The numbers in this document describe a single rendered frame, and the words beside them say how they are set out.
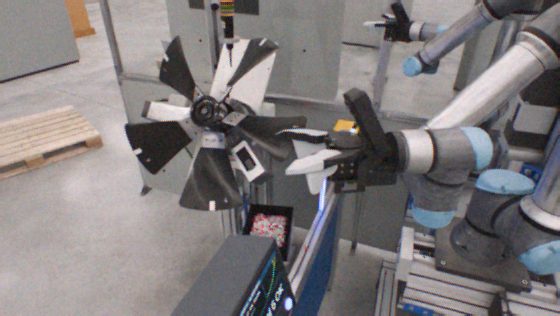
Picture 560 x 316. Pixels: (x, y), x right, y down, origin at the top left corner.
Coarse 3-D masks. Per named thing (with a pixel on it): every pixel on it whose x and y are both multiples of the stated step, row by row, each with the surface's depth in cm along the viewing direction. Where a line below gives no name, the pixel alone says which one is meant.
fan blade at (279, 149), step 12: (252, 120) 126; (264, 120) 127; (276, 120) 127; (288, 120) 127; (300, 120) 126; (252, 132) 121; (264, 132) 121; (276, 132) 121; (264, 144) 118; (276, 144) 118; (288, 144) 118; (276, 156) 116
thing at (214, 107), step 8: (200, 96) 126; (208, 96) 125; (192, 104) 126; (200, 104) 126; (208, 104) 125; (216, 104) 123; (224, 104) 135; (192, 112) 126; (200, 112) 126; (208, 112) 125; (216, 112) 123; (224, 112) 127; (192, 120) 125; (200, 120) 125; (208, 120) 124; (216, 120) 124; (216, 128) 128; (224, 128) 133; (232, 128) 133; (224, 136) 135
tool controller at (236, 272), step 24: (240, 240) 68; (264, 240) 66; (216, 264) 64; (240, 264) 62; (264, 264) 62; (192, 288) 60; (216, 288) 58; (240, 288) 57; (264, 288) 62; (288, 288) 71; (192, 312) 55; (216, 312) 54; (240, 312) 54; (264, 312) 61; (288, 312) 70
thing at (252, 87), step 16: (224, 48) 160; (240, 48) 158; (224, 64) 159; (272, 64) 153; (224, 80) 157; (240, 80) 155; (256, 80) 153; (240, 96) 154; (256, 96) 151; (192, 160) 155; (240, 192) 147
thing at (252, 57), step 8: (256, 40) 135; (248, 48) 137; (256, 48) 131; (264, 48) 127; (272, 48) 124; (248, 56) 132; (256, 56) 127; (264, 56) 124; (240, 64) 135; (248, 64) 127; (256, 64) 124; (240, 72) 128; (232, 80) 130
